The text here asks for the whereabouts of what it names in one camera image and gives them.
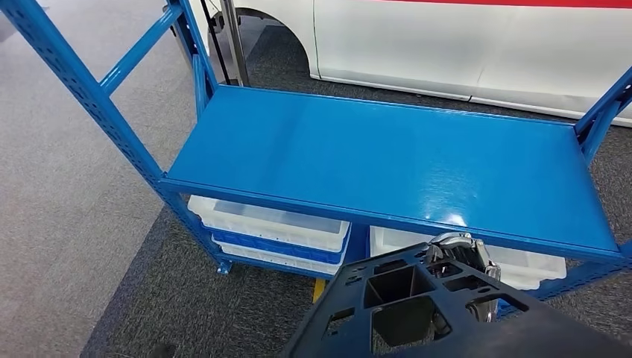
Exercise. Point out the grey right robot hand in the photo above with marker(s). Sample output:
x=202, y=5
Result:
x=461, y=244

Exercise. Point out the black plastic frame part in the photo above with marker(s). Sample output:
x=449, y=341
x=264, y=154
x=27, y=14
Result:
x=543, y=336

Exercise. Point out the blue metal shelf rack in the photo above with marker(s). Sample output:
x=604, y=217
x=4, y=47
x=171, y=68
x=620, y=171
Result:
x=370, y=158

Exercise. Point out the yellow floor tape strip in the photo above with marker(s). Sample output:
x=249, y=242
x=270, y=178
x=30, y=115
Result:
x=319, y=291

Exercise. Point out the white vehicle with red stripe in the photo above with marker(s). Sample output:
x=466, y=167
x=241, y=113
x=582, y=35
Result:
x=444, y=44

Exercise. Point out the metal pole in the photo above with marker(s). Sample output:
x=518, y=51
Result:
x=234, y=44

